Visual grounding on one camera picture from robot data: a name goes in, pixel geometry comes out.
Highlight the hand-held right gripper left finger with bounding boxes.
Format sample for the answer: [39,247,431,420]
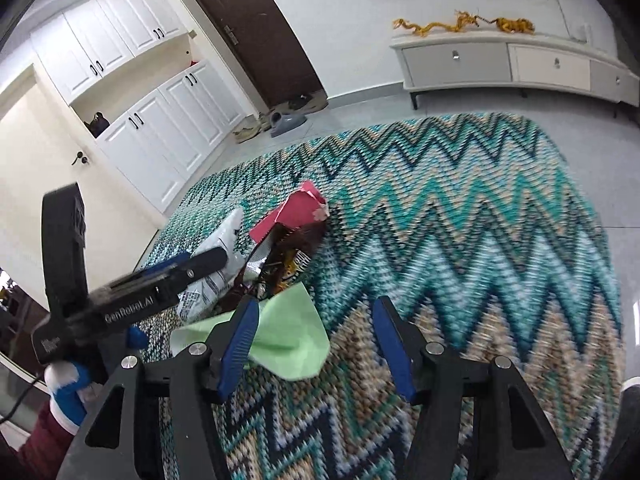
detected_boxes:
[56,295,262,480]

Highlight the television cables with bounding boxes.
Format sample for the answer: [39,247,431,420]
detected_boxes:
[519,0,576,36]

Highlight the black bag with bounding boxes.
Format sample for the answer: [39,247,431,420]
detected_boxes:
[89,111,111,139]

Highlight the red pink wrapper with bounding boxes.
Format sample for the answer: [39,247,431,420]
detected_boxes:
[248,179,330,244]

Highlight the cream interior door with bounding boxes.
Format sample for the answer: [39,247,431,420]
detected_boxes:
[0,82,166,307]

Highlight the brown snack wrapper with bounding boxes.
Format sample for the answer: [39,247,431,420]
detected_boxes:
[220,220,327,312]

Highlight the person's left hand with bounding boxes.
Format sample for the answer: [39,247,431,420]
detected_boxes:
[44,359,94,429]

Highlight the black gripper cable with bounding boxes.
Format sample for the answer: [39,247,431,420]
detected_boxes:
[0,369,47,422]

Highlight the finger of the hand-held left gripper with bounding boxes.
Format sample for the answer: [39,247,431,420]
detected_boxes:
[127,253,194,282]
[171,245,230,287]

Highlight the zigzag knitted blanket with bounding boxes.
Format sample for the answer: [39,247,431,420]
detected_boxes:
[135,112,629,480]

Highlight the long golden dragon ornament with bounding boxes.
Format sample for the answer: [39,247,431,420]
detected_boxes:
[392,8,484,39]

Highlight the grey slipper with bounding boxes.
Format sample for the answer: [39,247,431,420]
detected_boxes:
[269,109,307,139]

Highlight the dark brown entrance door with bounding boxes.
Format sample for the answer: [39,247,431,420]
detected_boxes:
[183,0,324,111]

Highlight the dark cloth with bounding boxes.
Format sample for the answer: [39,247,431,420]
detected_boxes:
[604,377,640,480]

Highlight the white plastic package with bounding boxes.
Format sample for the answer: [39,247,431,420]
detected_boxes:
[177,207,246,322]

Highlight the white base cabinets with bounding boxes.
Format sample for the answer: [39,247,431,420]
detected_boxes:
[94,57,249,214]

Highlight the white wall cabinets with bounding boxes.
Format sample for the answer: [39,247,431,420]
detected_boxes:
[29,0,186,106]

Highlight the grey television cabinet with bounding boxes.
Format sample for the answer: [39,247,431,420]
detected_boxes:
[389,27,640,111]

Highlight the person's left forearm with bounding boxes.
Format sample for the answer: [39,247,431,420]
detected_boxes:
[19,400,81,480]

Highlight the short golden dragon ornament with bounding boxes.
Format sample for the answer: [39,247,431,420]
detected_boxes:
[492,17,536,37]

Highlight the dark wooden cabinet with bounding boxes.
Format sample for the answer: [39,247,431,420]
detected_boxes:
[0,268,49,362]

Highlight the green paper sheet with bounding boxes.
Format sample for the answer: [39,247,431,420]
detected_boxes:
[169,282,331,380]

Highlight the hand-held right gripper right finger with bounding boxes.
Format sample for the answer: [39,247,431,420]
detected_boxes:
[371,295,574,480]

